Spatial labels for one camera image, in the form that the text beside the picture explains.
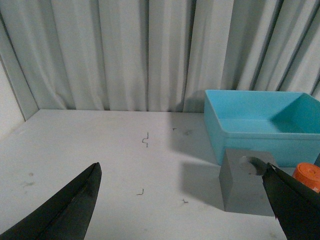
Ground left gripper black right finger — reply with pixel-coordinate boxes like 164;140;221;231
239;156;320;240

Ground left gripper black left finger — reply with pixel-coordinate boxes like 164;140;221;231
0;162;102;240

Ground orange cylinder marked 4680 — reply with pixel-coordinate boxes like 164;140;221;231
292;162;320;194

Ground gray cube with round hole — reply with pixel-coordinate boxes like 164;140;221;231
219;148;277;216

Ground light blue plastic box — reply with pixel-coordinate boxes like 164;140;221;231
204;89;320;167

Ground white pleated curtain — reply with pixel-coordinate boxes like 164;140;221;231
0;0;320;120

